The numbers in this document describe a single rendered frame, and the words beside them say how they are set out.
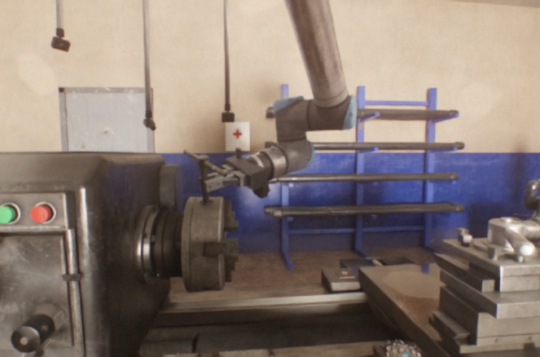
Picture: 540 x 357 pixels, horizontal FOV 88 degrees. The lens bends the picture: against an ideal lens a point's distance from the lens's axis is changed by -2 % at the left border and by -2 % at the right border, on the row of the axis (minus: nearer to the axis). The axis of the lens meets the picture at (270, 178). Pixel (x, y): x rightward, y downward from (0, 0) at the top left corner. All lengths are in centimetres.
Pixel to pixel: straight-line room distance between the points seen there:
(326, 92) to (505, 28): 494
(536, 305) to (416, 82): 402
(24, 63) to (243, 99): 268
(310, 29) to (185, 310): 87
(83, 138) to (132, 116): 65
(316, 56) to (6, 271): 71
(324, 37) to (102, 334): 72
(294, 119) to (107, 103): 349
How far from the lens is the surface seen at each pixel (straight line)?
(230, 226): 83
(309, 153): 88
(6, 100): 480
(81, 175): 61
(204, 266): 72
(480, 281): 71
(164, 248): 76
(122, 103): 407
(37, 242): 64
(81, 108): 426
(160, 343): 114
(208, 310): 103
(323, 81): 71
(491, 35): 540
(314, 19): 65
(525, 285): 77
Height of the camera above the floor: 133
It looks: 5 degrees down
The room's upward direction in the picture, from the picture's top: straight up
